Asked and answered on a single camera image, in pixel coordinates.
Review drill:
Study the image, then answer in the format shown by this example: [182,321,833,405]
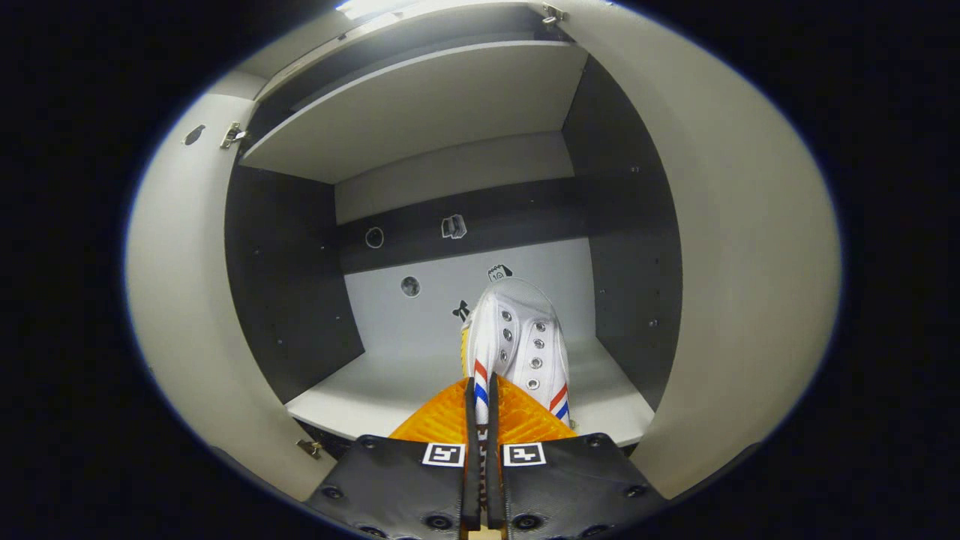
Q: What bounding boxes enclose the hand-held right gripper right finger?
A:
[486,373,668,540]

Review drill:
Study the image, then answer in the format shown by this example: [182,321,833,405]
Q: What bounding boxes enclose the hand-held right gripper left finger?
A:
[304,375,482,540]

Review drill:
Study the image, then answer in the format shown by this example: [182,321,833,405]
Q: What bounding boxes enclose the white striped canvas shoe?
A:
[459,277,572,432]

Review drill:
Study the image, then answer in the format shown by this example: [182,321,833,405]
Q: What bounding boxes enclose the white shoe cabinet door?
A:
[547,0,842,500]
[126,94,338,502]

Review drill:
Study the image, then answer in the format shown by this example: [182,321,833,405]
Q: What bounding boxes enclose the white shoe cabinet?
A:
[225,0,683,451]

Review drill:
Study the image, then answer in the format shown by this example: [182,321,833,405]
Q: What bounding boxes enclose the ceiling light panel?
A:
[335,0,421,21]

